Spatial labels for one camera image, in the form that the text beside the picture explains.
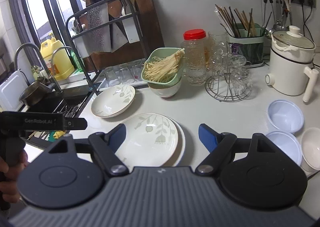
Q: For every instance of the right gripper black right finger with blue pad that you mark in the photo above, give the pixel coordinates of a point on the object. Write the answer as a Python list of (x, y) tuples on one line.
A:
[(219, 146)]

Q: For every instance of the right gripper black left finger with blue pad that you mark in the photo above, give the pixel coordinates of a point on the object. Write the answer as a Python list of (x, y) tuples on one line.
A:
[(104, 147)]

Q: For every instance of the deep leaf-pattern plate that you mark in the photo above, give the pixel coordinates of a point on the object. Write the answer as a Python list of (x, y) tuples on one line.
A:
[(113, 101)]

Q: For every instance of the pale blue bowl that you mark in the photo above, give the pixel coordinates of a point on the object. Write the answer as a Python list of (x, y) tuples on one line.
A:
[(288, 144), (285, 115)]

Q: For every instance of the white bowl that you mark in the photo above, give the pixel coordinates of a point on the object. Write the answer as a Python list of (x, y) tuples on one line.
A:
[(310, 145), (164, 91)]

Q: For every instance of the person's left hand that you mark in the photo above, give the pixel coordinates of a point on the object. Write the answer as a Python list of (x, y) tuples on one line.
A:
[(9, 186)]

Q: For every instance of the dark metal pot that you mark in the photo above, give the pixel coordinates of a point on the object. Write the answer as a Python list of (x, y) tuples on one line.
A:
[(35, 93)]

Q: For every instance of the white container by sink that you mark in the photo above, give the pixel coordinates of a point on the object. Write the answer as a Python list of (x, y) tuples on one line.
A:
[(11, 90)]

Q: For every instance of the white plate under stack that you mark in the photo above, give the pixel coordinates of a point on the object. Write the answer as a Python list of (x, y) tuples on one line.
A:
[(176, 158)]

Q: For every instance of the clear drinking glass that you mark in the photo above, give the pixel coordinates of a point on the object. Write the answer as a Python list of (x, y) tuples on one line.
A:
[(125, 74), (137, 68), (111, 77)]

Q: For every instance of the white bowl under strainer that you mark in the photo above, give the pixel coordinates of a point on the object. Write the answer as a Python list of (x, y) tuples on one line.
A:
[(164, 91)]

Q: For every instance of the white drip tray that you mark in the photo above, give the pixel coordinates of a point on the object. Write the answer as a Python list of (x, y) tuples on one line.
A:
[(136, 84)]

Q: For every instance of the red-lid glass jar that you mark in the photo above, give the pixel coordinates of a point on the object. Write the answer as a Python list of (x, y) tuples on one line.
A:
[(193, 44)]

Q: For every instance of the yellow oil bottle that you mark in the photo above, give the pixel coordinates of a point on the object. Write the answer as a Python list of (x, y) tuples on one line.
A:
[(60, 65)]

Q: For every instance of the enoki mushrooms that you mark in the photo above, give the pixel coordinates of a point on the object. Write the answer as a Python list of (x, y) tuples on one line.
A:
[(162, 66)]

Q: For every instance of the green strainer basket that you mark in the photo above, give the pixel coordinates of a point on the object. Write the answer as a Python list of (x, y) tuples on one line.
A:
[(176, 71)]

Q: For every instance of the green chopstick holder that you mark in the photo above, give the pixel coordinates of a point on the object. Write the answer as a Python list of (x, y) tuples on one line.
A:
[(250, 47)]

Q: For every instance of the steel cleaver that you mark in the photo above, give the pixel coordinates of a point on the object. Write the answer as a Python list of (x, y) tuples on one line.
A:
[(98, 39)]

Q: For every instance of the brown wooden cutting board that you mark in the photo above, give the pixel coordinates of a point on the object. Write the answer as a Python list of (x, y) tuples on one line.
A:
[(152, 36)]

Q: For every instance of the white electric cooker pot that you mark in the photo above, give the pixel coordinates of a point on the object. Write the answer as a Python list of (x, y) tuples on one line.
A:
[(291, 59)]

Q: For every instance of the black knife rack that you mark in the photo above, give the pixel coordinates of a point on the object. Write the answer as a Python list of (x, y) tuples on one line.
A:
[(79, 41)]

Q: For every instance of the hanging utensil rack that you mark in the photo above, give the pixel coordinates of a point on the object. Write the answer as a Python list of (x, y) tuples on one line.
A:
[(281, 12)]

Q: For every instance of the wire glass holder rack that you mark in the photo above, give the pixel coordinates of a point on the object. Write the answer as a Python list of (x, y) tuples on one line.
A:
[(229, 79)]

